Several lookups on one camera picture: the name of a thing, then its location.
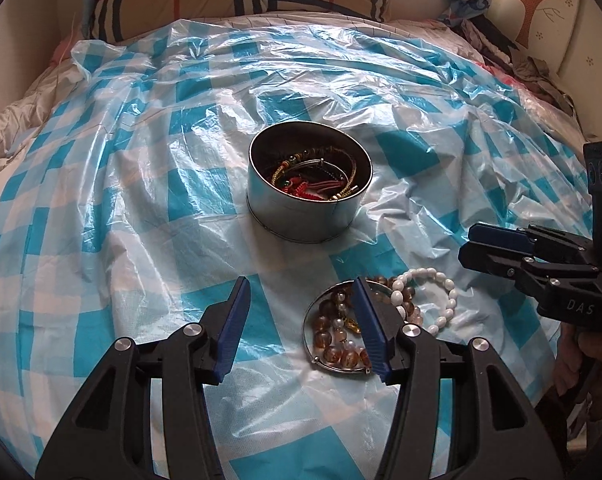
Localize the person's right hand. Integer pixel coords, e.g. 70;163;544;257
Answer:
555;332;602;421

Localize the pale brown bead bracelet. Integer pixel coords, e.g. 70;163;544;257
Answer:
371;275;423;325

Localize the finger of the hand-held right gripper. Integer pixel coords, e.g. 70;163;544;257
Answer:
458;243;600;302
468;223;594;261

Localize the silver wire bangle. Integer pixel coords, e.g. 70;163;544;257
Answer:
303;282;398;375

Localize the round metal tin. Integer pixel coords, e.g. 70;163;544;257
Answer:
246;121;373;243

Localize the small pearl bracelet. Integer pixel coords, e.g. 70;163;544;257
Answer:
333;289;356;347

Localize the pile of dark clothes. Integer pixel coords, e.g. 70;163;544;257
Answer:
460;14;578;117

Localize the blue checked plastic sheet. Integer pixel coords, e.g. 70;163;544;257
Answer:
0;16;598;480

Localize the amber bead bracelet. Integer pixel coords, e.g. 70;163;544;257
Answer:
308;297;374;367

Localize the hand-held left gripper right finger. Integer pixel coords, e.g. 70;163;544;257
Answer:
352;276;564;480

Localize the tangle of red cord bracelets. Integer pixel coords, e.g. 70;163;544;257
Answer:
270;146;363;204

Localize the white bead bracelet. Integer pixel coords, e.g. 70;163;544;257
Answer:
390;268;458;337

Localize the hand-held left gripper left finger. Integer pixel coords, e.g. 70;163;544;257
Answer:
35;276;253;480

